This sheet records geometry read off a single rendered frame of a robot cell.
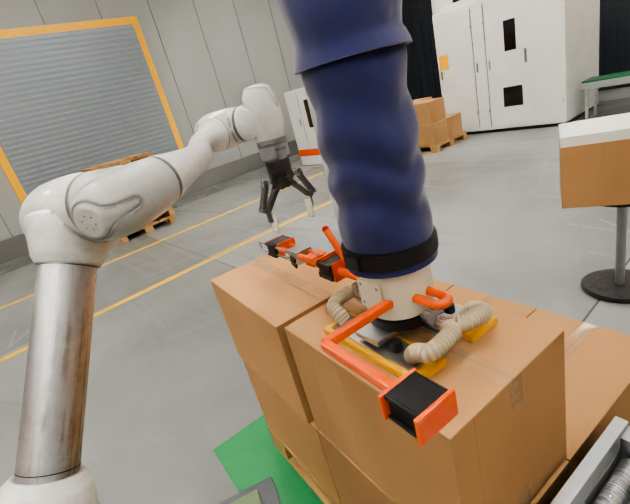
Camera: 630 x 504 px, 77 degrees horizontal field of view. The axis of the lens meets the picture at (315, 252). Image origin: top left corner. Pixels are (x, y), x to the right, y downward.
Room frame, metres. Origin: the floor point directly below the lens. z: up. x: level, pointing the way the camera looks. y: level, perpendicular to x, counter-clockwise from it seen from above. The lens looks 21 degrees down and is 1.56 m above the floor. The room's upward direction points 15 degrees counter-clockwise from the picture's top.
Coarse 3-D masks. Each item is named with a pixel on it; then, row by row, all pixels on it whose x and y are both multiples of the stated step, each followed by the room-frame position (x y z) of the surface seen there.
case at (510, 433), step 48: (288, 336) 1.03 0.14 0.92; (432, 336) 0.81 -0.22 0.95; (528, 336) 0.72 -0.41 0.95; (336, 384) 0.84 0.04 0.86; (480, 384) 0.62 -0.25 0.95; (528, 384) 0.64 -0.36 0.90; (336, 432) 0.91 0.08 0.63; (384, 432) 0.69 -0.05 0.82; (480, 432) 0.56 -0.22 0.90; (528, 432) 0.63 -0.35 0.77; (384, 480) 0.74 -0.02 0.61; (432, 480) 0.58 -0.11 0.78; (480, 480) 0.55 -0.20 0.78; (528, 480) 0.63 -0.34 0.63
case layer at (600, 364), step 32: (448, 288) 1.68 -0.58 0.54; (544, 320) 1.26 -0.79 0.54; (576, 320) 1.21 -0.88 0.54; (576, 352) 1.06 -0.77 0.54; (608, 352) 1.02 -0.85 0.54; (256, 384) 1.48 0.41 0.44; (576, 384) 0.93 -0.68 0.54; (608, 384) 0.90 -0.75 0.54; (288, 416) 1.23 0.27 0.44; (576, 416) 0.82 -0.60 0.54; (608, 416) 0.82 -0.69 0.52; (320, 448) 1.04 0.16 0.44; (576, 448) 0.73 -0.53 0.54; (320, 480) 1.14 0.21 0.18; (352, 480) 0.89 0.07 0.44
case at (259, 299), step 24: (264, 264) 1.59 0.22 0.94; (288, 264) 1.52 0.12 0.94; (216, 288) 1.53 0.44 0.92; (240, 288) 1.41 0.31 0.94; (264, 288) 1.35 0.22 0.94; (288, 288) 1.30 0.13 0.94; (312, 288) 1.25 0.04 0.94; (336, 288) 1.20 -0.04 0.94; (240, 312) 1.34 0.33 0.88; (264, 312) 1.17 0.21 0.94; (288, 312) 1.13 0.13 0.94; (240, 336) 1.45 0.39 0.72; (264, 336) 1.18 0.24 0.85; (264, 360) 1.26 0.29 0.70; (288, 360) 1.06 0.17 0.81; (288, 384) 1.11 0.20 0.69
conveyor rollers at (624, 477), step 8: (624, 464) 0.66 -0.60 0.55; (616, 472) 0.65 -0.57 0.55; (624, 472) 0.64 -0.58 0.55; (608, 480) 0.64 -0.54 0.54; (616, 480) 0.63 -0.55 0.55; (624, 480) 0.62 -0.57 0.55; (608, 488) 0.61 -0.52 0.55; (616, 488) 0.61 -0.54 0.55; (624, 488) 0.61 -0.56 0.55; (600, 496) 0.60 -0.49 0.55; (608, 496) 0.60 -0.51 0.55; (616, 496) 0.59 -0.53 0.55; (624, 496) 0.59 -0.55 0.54
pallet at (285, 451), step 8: (272, 432) 1.50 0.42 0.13; (280, 440) 1.43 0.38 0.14; (280, 448) 1.47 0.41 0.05; (288, 448) 1.37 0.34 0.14; (288, 456) 1.42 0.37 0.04; (296, 464) 1.39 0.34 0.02; (304, 472) 1.33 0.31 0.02; (304, 480) 1.31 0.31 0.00; (312, 480) 1.28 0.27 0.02; (312, 488) 1.25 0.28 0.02; (320, 488) 1.23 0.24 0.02; (320, 496) 1.20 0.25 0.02; (328, 496) 1.11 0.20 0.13
